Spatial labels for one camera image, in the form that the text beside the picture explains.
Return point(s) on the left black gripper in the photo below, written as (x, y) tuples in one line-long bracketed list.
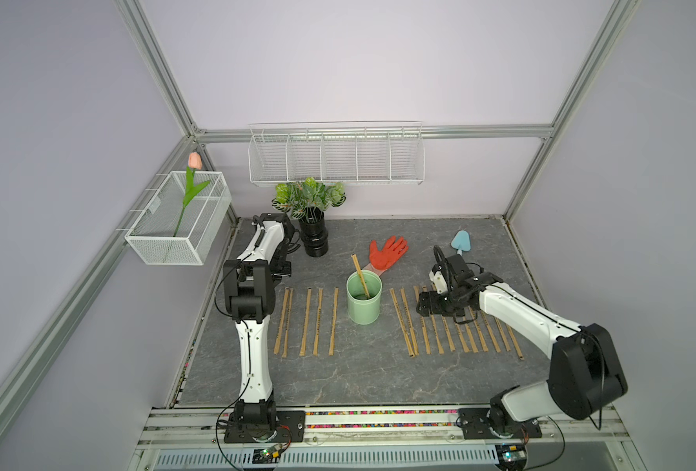
[(276, 277)]

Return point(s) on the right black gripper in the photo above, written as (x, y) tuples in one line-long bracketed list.
[(429, 297)]

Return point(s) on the fifteenth brown paper straw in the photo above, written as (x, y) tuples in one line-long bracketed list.
[(285, 338)]

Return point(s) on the eleventh brown paper straw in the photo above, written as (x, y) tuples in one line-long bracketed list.
[(515, 343)]

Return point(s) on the thirteenth brown paper straw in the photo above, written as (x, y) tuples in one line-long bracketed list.
[(316, 346)]

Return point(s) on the twelfth brown paper straw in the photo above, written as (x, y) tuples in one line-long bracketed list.
[(334, 321)]

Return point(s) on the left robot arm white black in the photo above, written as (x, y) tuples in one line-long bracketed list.
[(249, 300)]

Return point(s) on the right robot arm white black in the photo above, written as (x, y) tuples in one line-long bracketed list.
[(585, 373)]

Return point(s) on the bundle of brown paper straws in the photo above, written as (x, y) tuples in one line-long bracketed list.
[(359, 272)]

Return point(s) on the mint green storage cup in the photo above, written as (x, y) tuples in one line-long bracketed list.
[(364, 309)]

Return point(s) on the black plant pot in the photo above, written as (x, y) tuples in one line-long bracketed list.
[(313, 232)]

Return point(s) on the teal small spatula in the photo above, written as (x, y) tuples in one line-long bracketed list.
[(461, 242)]

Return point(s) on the green artificial plant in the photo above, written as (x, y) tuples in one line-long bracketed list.
[(304, 200)]

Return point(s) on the red hand-shaped scraper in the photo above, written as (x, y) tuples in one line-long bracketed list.
[(382, 259)]

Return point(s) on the white mesh basket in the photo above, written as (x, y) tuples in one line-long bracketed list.
[(150, 229)]

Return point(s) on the pink artificial tulip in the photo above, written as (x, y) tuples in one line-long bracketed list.
[(192, 188)]

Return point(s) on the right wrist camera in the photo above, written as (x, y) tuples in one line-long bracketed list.
[(450, 272)]

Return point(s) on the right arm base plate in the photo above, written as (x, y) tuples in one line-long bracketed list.
[(478, 423)]

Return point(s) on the white wire wall shelf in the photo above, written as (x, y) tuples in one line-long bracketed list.
[(352, 152)]

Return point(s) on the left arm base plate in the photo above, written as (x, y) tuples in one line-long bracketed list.
[(283, 426)]

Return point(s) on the aluminium front rail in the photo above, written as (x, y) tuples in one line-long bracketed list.
[(196, 428)]

